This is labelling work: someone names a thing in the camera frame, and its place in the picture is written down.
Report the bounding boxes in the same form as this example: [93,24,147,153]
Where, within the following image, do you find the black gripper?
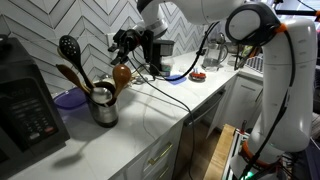
[107,28,148,66]

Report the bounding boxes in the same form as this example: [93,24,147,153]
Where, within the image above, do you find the dark wooden spoon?
[108,63,133,107]

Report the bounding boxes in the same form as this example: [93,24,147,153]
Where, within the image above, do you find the black slotted spoon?
[58,34,96,90]

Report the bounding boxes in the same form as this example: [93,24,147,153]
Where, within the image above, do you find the light wooden spoon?
[55,46,68,63]
[55,63,92,95]

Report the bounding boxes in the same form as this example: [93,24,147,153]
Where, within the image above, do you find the steel utensil holder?
[86,81,120,129]

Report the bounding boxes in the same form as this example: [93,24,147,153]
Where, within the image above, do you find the clear plastic container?
[161,57,175,77]

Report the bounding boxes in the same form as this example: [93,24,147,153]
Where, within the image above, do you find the blue plastic lid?
[165,74,188,86]

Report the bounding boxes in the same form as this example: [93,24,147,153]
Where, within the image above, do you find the purple bowl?
[53,87,90,111]

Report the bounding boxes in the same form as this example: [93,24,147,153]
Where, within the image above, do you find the round steel dish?
[188,71,208,83]

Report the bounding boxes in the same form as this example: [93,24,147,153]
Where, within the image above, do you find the glass pitcher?
[201,32,230,70]

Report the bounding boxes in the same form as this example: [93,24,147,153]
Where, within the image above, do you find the black microwave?
[0,35,71,180]

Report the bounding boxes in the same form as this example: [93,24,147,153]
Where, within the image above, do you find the white cabinet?
[109,73,265,180]

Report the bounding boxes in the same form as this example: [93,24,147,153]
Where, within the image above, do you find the dish rack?
[245,54,265,73]

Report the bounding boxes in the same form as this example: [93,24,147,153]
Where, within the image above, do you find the wooden plank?
[202,123,237,180]

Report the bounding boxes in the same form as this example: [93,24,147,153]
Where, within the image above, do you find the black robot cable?
[128,20,222,83]

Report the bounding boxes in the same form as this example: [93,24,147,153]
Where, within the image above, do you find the long black power cable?
[126,56,196,180]

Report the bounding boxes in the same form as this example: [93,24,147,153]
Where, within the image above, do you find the gold drawer handle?
[155,164,172,180]
[147,142,174,166]

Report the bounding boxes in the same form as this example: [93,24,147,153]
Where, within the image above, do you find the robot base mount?
[221,128,258,180]

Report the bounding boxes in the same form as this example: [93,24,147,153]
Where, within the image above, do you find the black frame pole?
[273,0,320,18]

